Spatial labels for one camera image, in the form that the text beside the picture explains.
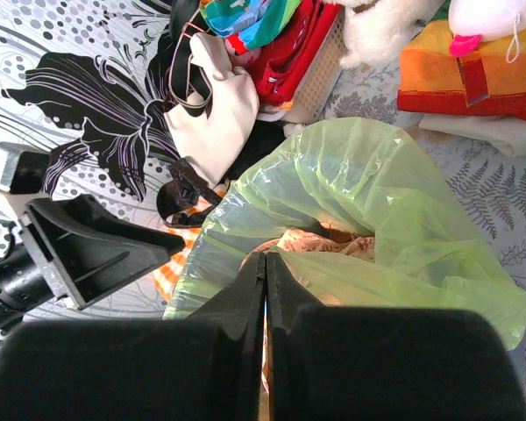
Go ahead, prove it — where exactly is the dark brown strap bag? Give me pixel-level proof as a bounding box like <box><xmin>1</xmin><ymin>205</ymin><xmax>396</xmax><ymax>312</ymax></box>
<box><xmin>156</xmin><ymin>159</ymin><xmax>222</xmax><ymax>229</ymax></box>

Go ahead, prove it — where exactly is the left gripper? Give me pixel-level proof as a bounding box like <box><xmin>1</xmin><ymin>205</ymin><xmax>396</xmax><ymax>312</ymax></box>
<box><xmin>0</xmin><ymin>195</ymin><xmax>184</xmax><ymax>331</ymax></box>

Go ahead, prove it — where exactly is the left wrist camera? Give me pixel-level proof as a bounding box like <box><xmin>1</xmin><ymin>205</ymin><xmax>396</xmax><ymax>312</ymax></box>
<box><xmin>0</xmin><ymin>142</ymin><xmax>50</xmax><ymax>195</ymax></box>

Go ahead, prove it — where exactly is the crumpled brown paper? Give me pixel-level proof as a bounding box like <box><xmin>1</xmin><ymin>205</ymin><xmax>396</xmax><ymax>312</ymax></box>
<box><xmin>274</xmin><ymin>223</ymin><xmax>378</xmax><ymax>264</ymax></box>

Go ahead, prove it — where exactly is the white fluffy plush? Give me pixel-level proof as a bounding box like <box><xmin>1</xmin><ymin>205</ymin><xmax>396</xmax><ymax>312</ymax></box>
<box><xmin>335</xmin><ymin>0</ymin><xmax>444</xmax><ymax>69</ymax></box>

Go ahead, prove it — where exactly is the green trash bag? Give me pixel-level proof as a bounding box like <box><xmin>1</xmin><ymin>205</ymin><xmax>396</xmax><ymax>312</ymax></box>
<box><xmin>164</xmin><ymin>118</ymin><xmax>526</xmax><ymax>349</ymax></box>

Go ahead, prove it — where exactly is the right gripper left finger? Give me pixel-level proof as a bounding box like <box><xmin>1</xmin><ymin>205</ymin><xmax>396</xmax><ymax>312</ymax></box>
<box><xmin>0</xmin><ymin>253</ymin><xmax>266</xmax><ymax>420</ymax></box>

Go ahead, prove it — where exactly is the red cloth in basket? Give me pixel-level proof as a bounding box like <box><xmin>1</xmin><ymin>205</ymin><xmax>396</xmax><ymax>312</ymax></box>
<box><xmin>224</xmin><ymin>0</ymin><xmax>341</xmax><ymax>107</ymax></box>

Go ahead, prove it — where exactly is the orange checked cloth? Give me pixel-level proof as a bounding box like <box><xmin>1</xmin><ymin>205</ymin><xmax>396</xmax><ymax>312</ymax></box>
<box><xmin>153</xmin><ymin>183</ymin><xmax>229</xmax><ymax>302</ymax></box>

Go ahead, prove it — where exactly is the colourful printed cloth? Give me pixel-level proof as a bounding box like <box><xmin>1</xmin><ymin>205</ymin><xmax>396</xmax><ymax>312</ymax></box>
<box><xmin>199</xmin><ymin>0</ymin><xmax>301</xmax><ymax>50</ymax></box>

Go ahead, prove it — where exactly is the cream tote bag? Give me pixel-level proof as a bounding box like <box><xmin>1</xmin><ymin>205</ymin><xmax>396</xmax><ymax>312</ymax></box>
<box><xmin>164</xmin><ymin>33</ymin><xmax>259</xmax><ymax>188</ymax></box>

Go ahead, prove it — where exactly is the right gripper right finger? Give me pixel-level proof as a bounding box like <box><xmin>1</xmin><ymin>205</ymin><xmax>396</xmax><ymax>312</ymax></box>
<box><xmin>266</xmin><ymin>253</ymin><xmax>526</xmax><ymax>420</ymax></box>

